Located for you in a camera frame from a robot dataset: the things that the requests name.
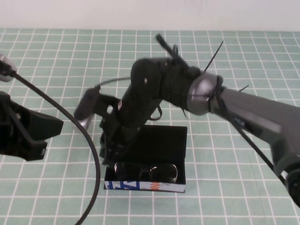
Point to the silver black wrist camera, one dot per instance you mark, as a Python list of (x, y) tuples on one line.
[(7, 68), (87, 103)]

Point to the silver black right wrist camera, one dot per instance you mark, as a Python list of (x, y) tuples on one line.
[(87, 103)]

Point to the green white checkered tablecloth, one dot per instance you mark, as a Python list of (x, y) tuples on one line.
[(234, 58)]

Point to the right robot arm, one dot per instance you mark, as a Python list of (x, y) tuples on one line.
[(253, 110)]

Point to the black right camera bracket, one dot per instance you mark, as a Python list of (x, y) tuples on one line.
[(106, 104)]

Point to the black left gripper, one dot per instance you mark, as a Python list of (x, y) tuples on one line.
[(11, 124)]

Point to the long black zip tie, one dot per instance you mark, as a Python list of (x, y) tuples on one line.
[(213, 56)]

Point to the black framed sunglasses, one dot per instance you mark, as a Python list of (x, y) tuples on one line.
[(164, 172)]

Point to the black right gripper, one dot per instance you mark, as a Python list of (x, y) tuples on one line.
[(122, 131)]

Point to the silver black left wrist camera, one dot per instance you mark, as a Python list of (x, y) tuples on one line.
[(7, 68)]

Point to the black folding glasses case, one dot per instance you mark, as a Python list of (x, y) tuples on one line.
[(164, 145)]

